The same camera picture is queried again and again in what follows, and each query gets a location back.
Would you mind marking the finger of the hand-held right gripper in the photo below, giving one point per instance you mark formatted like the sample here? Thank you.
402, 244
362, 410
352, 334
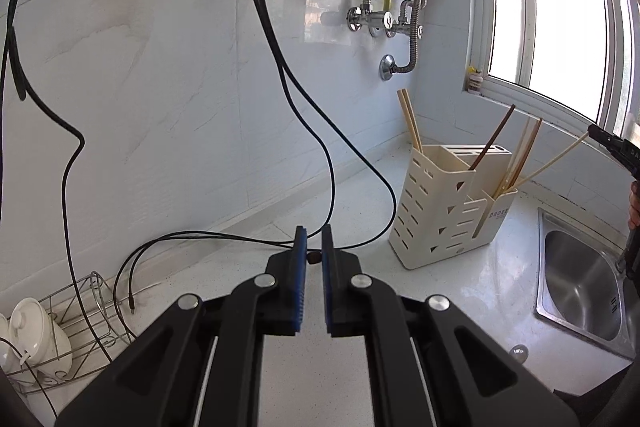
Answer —
602, 139

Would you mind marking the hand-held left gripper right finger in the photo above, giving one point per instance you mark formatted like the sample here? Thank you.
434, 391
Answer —
327, 277

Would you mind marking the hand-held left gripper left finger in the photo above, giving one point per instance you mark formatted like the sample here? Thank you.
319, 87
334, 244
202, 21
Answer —
300, 277

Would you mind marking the reddish brown chopstick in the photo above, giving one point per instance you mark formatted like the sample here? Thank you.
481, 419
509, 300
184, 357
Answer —
527, 147

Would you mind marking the cream plastic utensil holder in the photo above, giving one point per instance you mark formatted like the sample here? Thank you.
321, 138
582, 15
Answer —
425, 217

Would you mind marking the person's right hand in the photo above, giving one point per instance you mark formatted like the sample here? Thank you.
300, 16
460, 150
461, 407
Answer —
635, 207

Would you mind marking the stainless steel sink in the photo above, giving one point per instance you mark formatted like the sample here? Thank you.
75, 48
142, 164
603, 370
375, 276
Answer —
580, 287

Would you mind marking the small jar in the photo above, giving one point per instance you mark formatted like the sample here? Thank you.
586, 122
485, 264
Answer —
474, 83

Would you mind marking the white framed window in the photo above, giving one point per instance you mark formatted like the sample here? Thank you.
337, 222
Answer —
482, 7

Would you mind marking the chrome angle valve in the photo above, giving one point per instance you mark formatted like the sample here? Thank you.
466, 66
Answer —
402, 28
367, 18

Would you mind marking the white ceramic lidded bowl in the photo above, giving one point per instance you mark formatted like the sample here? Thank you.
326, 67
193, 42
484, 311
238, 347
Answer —
30, 327

